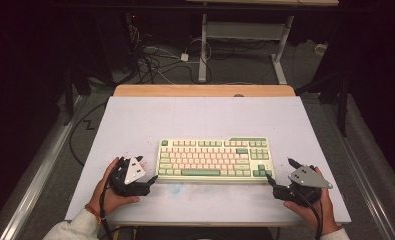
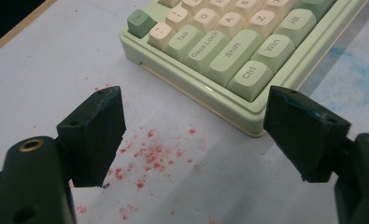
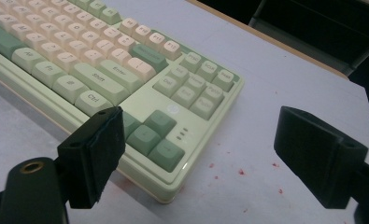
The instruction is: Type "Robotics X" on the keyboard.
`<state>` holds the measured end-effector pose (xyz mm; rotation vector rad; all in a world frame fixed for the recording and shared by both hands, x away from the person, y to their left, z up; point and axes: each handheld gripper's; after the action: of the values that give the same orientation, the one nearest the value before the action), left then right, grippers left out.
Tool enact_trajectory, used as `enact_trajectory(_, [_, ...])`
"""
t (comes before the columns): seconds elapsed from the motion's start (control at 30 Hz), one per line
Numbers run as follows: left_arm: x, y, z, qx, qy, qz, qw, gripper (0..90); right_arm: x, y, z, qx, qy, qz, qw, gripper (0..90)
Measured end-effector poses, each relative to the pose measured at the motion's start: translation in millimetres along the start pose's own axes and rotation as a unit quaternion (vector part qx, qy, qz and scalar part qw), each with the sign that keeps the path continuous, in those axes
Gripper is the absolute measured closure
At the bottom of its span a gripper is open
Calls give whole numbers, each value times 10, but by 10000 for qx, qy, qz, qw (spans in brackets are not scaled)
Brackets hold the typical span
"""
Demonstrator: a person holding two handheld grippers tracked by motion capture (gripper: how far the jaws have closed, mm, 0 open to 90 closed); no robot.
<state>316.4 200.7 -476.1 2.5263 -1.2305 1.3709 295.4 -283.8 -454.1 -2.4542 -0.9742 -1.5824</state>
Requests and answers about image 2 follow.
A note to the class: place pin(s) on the white table mat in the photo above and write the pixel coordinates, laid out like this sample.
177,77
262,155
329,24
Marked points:
48,81

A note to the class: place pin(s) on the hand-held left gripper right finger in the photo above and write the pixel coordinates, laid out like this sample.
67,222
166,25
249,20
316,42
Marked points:
303,133

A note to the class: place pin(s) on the green and cream keyboard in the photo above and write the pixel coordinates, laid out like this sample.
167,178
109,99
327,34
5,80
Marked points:
229,56

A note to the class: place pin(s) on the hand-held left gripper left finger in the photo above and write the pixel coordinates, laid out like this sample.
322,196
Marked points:
92,137

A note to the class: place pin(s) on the red stain specks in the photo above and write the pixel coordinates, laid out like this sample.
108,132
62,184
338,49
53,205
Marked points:
151,155

